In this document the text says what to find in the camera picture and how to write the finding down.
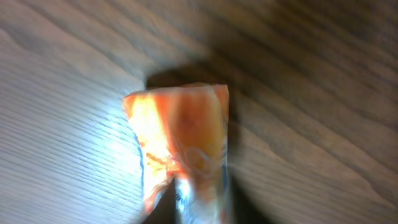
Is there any small orange packet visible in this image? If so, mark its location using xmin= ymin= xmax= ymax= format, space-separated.
xmin=123 ymin=83 xmax=233 ymax=223

